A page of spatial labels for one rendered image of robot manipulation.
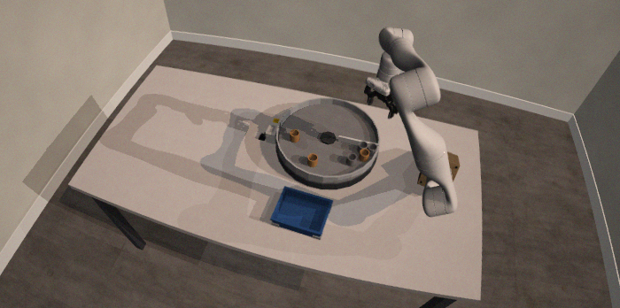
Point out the dark grey metal bushing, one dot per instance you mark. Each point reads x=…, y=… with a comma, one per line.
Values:
x=372, y=147
x=352, y=162
x=362, y=145

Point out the grey round turning table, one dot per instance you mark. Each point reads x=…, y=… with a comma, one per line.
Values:
x=330, y=128

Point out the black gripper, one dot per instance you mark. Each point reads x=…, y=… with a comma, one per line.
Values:
x=385, y=99

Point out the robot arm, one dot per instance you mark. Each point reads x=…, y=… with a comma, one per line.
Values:
x=412, y=91

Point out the bronze bushing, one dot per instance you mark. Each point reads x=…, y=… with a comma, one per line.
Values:
x=294, y=135
x=311, y=157
x=363, y=152

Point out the blue square tray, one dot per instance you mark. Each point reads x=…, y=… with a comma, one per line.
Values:
x=307, y=211

